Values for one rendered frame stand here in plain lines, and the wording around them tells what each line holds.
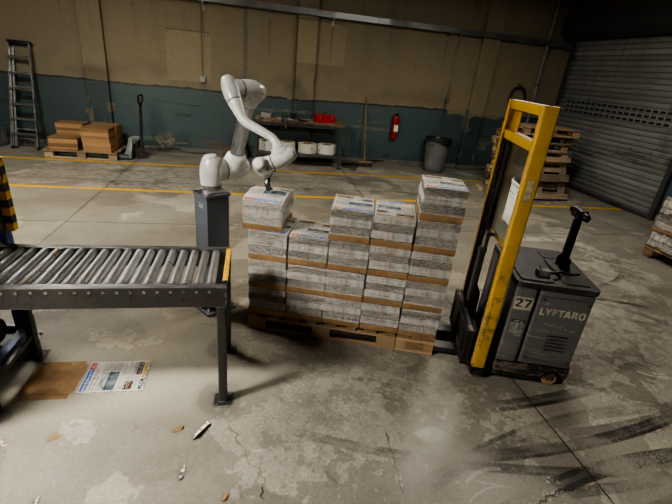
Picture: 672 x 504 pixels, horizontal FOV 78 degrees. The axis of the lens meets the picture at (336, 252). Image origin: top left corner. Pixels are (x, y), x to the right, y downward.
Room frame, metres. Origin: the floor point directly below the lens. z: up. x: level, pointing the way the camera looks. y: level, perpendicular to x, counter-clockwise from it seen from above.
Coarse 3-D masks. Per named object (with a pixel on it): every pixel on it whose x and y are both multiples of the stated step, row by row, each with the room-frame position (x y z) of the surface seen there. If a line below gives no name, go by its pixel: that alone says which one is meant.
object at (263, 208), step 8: (248, 192) 2.82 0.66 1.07; (256, 192) 2.84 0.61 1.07; (264, 192) 2.86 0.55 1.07; (248, 200) 2.71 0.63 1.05; (256, 200) 2.71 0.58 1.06; (264, 200) 2.72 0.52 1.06; (272, 200) 2.74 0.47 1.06; (280, 200) 2.75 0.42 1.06; (248, 208) 2.72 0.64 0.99; (256, 208) 2.72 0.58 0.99; (264, 208) 2.71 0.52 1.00; (272, 208) 2.70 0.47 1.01; (280, 208) 2.70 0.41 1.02; (248, 216) 2.74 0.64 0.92; (256, 216) 2.73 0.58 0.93; (264, 216) 2.73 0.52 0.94; (272, 216) 2.72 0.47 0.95; (280, 216) 2.71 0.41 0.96; (264, 224) 2.73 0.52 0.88; (272, 224) 2.73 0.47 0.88; (280, 224) 2.73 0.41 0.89
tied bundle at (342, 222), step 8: (336, 216) 2.68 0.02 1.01; (344, 216) 2.68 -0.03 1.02; (352, 216) 2.67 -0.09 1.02; (360, 216) 2.67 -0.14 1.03; (368, 216) 2.67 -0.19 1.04; (336, 224) 2.68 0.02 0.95; (344, 224) 2.68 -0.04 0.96; (352, 224) 2.68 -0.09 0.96; (360, 224) 2.67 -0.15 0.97; (368, 224) 2.67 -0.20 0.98; (336, 232) 2.68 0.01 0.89; (344, 232) 2.67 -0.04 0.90; (352, 232) 2.67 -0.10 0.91; (360, 232) 2.67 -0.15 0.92; (368, 232) 2.66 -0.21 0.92
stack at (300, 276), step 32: (288, 224) 2.91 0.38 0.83; (320, 224) 2.98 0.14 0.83; (288, 256) 2.70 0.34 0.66; (320, 256) 2.69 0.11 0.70; (352, 256) 2.67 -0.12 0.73; (384, 256) 2.65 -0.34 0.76; (256, 288) 2.73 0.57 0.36; (320, 288) 2.69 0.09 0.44; (352, 288) 2.66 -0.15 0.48; (384, 288) 2.65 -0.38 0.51; (256, 320) 2.72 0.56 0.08; (288, 320) 2.70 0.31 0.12; (352, 320) 2.67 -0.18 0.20; (384, 320) 2.64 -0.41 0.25
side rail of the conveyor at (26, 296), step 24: (0, 288) 1.70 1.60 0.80; (24, 288) 1.72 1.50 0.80; (48, 288) 1.74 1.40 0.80; (72, 288) 1.77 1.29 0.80; (96, 288) 1.79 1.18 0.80; (120, 288) 1.81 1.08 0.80; (144, 288) 1.84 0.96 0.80; (168, 288) 1.86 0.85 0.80; (192, 288) 1.89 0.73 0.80; (216, 288) 1.92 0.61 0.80
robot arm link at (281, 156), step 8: (232, 104) 2.79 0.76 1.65; (240, 104) 2.80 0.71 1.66; (240, 112) 2.78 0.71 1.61; (240, 120) 2.76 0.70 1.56; (248, 120) 2.76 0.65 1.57; (248, 128) 2.75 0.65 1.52; (256, 128) 2.74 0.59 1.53; (264, 128) 2.75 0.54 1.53; (264, 136) 2.73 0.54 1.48; (272, 136) 2.71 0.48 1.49; (272, 144) 2.70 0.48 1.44; (280, 144) 2.68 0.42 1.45; (272, 152) 2.65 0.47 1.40; (280, 152) 2.64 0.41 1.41; (288, 152) 2.64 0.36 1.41; (272, 160) 2.62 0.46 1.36; (280, 160) 2.62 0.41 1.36; (288, 160) 2.64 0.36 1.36
